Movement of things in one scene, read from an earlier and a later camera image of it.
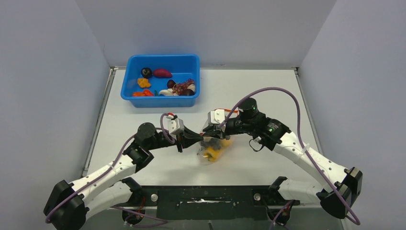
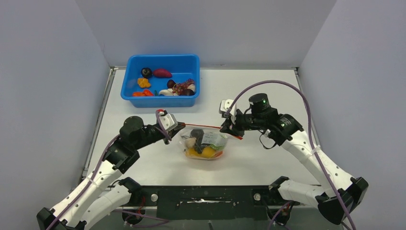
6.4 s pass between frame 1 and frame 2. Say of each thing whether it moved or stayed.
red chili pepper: stayed
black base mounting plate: stayed
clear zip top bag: moved
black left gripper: moved
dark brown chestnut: stayed
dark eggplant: stayed
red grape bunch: stayed
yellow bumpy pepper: moved
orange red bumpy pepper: stayed
